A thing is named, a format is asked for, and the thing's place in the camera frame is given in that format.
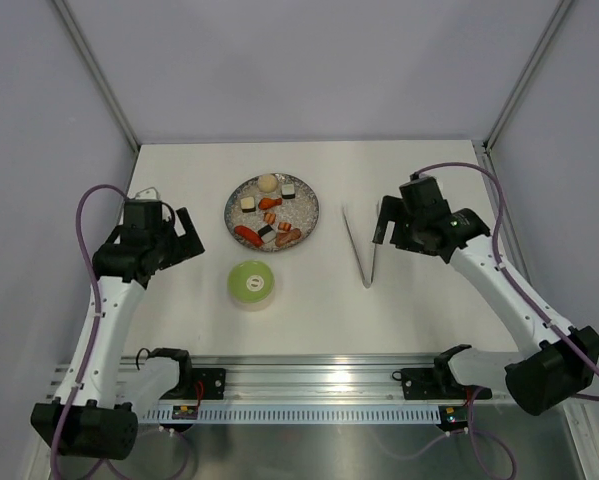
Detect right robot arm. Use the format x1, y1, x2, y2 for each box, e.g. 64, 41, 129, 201
373, 176, 599, 416

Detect green round lid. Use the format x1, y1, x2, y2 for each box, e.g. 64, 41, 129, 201
227, 260, 275, 305

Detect silver patterned plate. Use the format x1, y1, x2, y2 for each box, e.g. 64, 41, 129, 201
223, 173, 320, 253

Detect sushi roll toy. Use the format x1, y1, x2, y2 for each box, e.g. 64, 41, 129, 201
281, 183, 296, 199

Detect stainless steel tongs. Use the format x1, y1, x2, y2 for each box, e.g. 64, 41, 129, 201
342, 202, 379, 289

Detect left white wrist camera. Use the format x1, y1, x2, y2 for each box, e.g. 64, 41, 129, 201
133, 187, 161, 201

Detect aluminium front rail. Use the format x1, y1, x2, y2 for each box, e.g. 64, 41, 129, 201
48, 352, 589, 404

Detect left aluminium frame post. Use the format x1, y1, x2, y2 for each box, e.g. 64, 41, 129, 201
48, 0, 141, 156

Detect bacon slice toy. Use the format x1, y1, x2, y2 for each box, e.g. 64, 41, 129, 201
275, 228, 302, 248

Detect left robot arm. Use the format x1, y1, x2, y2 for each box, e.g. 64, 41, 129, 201
30, 199, 226, 460

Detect right aluminium frame post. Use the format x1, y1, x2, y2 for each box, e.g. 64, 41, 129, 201
483, 0, 577, 154

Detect aluminium frame post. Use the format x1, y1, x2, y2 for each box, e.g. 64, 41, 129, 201
483, 0, 577, 154
48, 0, 141, 156

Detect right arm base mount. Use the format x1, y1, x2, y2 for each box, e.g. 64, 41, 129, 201
391, 367, 476, 401

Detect purple cable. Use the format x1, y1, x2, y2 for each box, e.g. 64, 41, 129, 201
51, 184, 200, 480
373, 162, 599, 476

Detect beige round bun toy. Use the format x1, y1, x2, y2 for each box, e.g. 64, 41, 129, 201
257, 174, 278, 193

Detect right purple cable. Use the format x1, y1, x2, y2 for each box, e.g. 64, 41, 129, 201
373, 162, 599, 476

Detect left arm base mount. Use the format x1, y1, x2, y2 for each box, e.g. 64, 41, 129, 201
178, 368, 227, 401

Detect stainless steel bowl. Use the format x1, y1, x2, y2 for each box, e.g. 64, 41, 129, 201
231, 292, 275, 312

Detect white slotted cable duct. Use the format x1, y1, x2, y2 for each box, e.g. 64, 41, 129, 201
140, 404, 441, 425

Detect white rice cube toy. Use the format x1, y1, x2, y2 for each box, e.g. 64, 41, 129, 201
258, 224, 277, 244

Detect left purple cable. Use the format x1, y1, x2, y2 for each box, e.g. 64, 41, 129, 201
51, 184, 200, 480

